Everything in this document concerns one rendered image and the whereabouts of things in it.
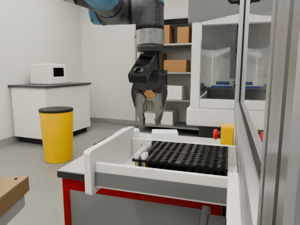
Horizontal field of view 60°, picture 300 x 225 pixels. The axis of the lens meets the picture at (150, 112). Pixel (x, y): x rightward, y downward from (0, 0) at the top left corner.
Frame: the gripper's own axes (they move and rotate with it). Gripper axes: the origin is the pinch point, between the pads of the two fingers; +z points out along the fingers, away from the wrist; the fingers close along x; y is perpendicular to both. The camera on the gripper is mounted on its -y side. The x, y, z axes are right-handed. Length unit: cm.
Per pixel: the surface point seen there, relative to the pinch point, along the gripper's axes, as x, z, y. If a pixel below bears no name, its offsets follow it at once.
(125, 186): 1.7, 12.6, -14.9
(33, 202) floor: 135, 96, 102
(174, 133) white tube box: 3, 17, 54
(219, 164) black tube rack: -19.1, 7.6, -8.9
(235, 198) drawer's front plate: -21.8, 4.6, -30.2
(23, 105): 272, 36, 251
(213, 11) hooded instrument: -12, -43, 78
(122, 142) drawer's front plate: 9.3, 7.3, 2.8
